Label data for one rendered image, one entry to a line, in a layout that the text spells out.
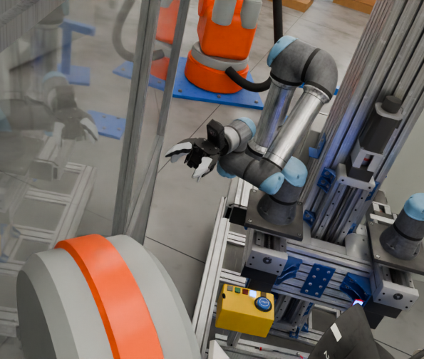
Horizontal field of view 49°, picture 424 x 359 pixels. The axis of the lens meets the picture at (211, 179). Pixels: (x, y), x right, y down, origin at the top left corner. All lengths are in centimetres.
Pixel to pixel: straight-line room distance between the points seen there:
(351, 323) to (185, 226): 227
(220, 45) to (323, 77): 330
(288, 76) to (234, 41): 322
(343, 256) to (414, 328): 143
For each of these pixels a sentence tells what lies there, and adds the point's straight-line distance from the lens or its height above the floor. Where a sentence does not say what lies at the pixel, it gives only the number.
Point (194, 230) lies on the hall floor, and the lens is 320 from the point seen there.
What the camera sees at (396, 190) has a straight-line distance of 306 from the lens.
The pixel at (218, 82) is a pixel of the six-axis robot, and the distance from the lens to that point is 485.
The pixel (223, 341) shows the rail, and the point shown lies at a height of 85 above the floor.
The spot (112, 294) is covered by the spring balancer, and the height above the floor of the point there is 196.
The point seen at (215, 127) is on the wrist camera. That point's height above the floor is 154.
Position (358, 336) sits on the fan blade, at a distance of 107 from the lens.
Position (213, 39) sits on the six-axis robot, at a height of 56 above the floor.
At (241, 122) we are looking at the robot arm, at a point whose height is 147.
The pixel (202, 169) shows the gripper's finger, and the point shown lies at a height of 145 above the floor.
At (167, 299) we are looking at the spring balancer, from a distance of 26.
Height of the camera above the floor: 215
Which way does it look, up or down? 36 degrees down
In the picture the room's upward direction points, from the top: 16 degrees clockwise
